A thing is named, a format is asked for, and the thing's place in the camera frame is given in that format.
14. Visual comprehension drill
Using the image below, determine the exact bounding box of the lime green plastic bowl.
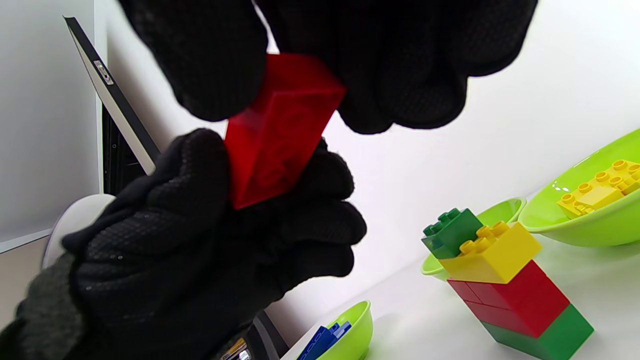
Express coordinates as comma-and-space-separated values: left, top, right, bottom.
517, 129, 640, 248
421, 197, 527, 281
295, 300, 373, 360

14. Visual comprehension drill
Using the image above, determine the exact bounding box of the person's left hand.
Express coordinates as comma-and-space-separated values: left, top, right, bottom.
117, 0, 538, 136

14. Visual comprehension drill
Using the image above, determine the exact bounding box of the person's right hand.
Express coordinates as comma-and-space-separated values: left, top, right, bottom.
0, 127, 368, 360

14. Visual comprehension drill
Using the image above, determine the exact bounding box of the long yellow toy brick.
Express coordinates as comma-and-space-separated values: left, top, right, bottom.
556, 175, 628, 221
439, 221, 543, 285
597, 159, 640, 197

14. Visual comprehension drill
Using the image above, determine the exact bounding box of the small green toy brick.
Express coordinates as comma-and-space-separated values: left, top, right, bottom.
421, 207, 485, 260

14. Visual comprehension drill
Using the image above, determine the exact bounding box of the grey flat panel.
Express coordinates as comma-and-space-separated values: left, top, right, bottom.
62, 15, 161, 176

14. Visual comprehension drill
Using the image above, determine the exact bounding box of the black metal rack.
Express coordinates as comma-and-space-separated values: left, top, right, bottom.
102, 105, 151, 197

